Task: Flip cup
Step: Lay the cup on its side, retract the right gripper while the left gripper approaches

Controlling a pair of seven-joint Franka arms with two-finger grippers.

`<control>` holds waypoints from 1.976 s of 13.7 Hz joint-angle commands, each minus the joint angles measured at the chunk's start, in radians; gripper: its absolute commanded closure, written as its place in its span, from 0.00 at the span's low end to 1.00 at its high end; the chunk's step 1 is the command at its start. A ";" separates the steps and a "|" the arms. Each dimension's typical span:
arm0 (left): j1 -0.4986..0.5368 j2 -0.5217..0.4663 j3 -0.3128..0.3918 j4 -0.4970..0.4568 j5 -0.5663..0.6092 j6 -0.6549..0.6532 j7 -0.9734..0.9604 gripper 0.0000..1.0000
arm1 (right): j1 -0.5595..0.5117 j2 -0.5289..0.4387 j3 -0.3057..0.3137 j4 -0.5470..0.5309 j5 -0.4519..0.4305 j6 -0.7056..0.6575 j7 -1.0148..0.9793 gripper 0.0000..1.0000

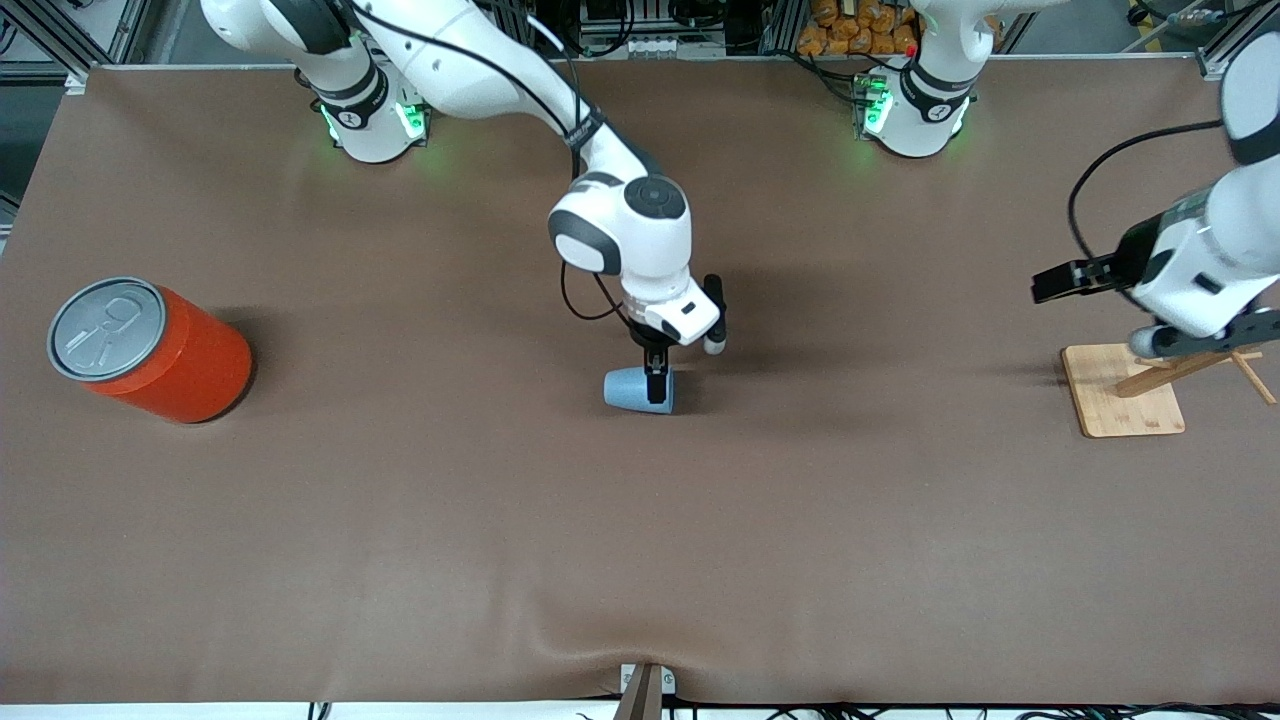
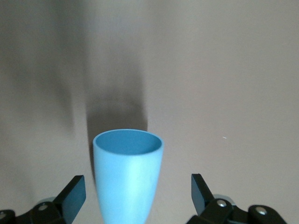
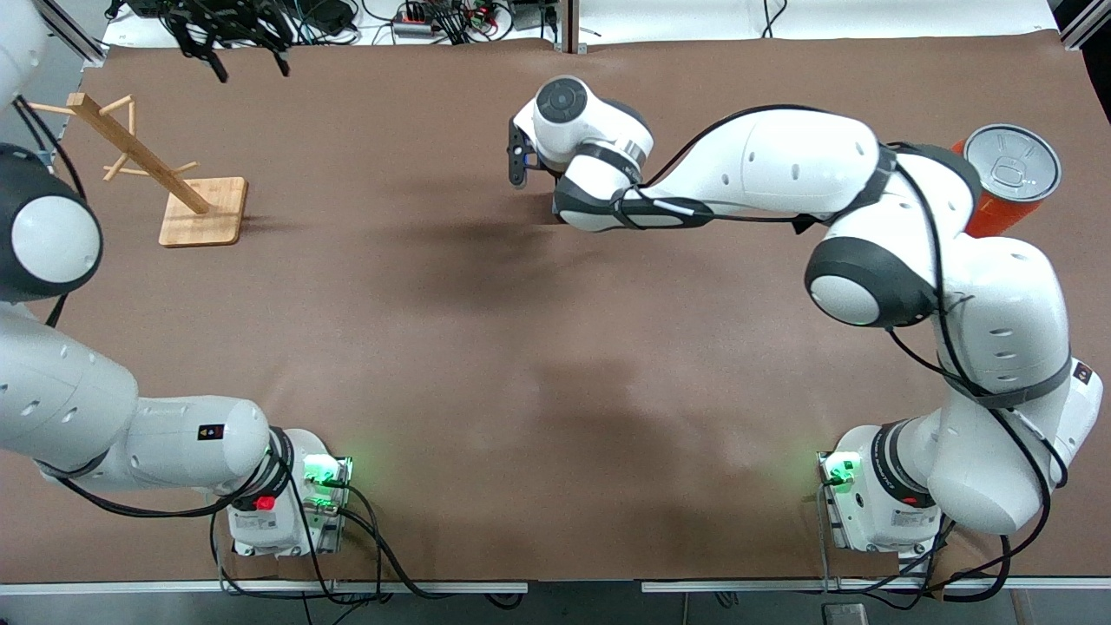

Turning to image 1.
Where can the white terminal block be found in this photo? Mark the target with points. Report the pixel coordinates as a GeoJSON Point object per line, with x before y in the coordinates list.
{"type": "Point", "coordinates": [650, 46]}

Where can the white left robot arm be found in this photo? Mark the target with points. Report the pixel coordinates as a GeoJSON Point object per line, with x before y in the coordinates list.
{"type": "Point", "coordinates": [925, 110]}

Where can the grey metal camera bracket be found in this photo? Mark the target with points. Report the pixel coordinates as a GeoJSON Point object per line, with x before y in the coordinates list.
{"type": "Point", "coordinates": [643, 690]}

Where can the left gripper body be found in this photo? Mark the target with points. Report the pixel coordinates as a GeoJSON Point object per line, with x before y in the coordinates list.
{"type": "Point", "coordinates": [1128, 258]}

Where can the wooden mug tree stand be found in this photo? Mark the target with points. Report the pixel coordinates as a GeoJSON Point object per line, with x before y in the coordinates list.
{"type": "Point", "coordinates": [1120, 400]}

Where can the bag of orange items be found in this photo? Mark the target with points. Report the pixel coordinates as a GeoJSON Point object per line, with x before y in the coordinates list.
{"type": "Point", "coordinates": [850, 30]}

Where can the orange can with grey lid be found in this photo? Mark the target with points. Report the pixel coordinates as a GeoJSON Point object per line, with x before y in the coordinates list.
{"type": "Point", "coordinates": [170, 365]}

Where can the light blue cup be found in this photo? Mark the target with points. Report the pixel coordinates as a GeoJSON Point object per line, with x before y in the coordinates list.
{"type": "Point", "coordinates": [628, 388]}

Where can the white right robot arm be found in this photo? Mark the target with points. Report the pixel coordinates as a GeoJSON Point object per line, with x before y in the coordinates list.
{"type": "Point", "coordinates": [480, 70]}

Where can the brown table cover cloth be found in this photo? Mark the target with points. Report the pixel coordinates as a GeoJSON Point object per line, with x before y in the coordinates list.
{"type": "Point", "coordinates": [640, 520]}

